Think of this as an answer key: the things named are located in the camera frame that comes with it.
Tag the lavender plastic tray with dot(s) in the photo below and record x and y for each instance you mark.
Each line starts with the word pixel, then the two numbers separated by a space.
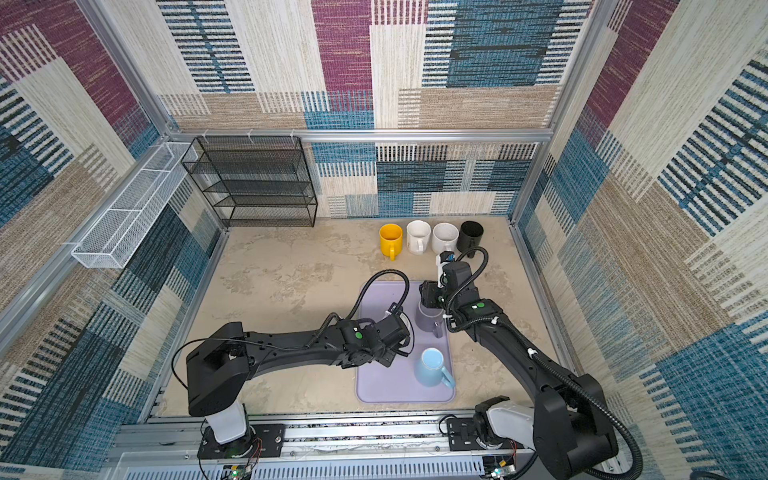
pixel 376 384

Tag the black mug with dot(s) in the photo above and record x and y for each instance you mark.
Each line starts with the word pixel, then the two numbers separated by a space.
pixel 470 235

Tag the yellow mug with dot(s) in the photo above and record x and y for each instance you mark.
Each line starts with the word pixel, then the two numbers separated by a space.
pixel 391 240

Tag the white speckled mug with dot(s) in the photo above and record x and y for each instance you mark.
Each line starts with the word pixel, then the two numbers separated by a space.
pixel 444 238

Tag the light blue mug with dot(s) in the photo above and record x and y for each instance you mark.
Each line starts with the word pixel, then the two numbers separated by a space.
pixel 431 370

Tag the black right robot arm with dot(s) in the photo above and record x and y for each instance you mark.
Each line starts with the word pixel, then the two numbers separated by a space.
pixel 572 429

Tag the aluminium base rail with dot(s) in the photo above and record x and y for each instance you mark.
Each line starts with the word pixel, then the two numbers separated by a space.
pixel 349 445

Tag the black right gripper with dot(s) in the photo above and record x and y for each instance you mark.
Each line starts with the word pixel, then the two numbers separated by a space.
pixel 428 293

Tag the black wire shelf rack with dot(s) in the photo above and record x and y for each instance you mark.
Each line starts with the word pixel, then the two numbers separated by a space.
pixel 256 181

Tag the purple mug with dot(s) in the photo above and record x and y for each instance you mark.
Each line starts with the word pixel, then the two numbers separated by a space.
pixel 430 320

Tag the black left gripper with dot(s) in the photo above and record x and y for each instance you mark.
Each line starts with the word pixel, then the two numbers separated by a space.
pixel 388 359

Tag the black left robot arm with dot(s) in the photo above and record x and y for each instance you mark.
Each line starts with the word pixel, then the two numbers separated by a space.
pixel 218 368

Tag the white tall mug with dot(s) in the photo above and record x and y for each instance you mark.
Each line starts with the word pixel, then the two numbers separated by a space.
pixel 418 234

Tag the white wire mesh basket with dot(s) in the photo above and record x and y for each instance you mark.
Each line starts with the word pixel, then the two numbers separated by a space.
pixel 116 235

